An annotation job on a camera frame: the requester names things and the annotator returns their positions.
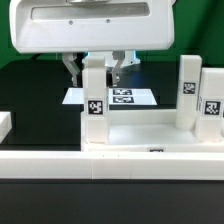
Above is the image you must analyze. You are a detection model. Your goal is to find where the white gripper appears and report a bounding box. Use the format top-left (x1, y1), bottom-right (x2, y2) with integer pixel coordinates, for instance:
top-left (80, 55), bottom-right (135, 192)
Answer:
top-left (9, 0), bottom-right (174, 86)

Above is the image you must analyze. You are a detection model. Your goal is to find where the white desk top tray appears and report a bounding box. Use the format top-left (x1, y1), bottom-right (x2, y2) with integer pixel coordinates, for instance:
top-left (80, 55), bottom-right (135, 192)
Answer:
top-left (81, 109), bottom-right (224, 153)

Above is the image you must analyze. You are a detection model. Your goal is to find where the printed fiducial marker sheet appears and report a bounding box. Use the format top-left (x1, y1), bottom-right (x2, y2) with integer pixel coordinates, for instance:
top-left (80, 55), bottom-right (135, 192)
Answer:
top-left (63, 88), bottom-right (157, 106)

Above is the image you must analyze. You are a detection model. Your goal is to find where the white left obstacle block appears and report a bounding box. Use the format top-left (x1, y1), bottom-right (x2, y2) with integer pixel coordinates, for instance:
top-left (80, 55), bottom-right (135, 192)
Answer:
top-left (0, 112), bottom-right (12, 144)

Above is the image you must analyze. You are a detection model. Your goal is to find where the white front obstacle bar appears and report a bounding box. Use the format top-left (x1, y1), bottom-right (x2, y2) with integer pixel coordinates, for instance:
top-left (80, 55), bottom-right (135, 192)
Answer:
top-left (0, 151), bottom-right (224, 180)

